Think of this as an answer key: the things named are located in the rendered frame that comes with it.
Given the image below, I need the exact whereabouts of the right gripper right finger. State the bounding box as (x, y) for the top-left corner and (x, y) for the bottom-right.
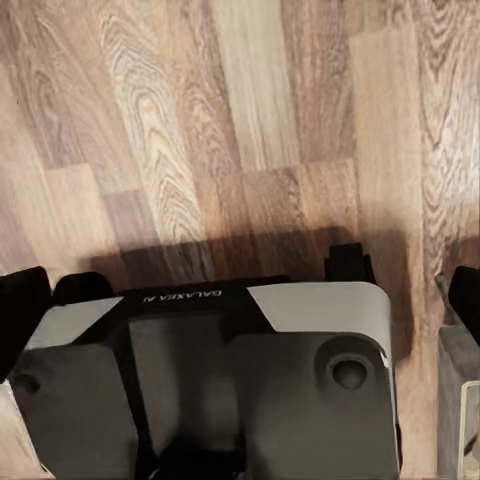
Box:
(448, 265), (480, 346)

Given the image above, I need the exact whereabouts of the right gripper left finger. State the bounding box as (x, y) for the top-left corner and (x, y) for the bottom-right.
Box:
(0, 266), (52, 386)

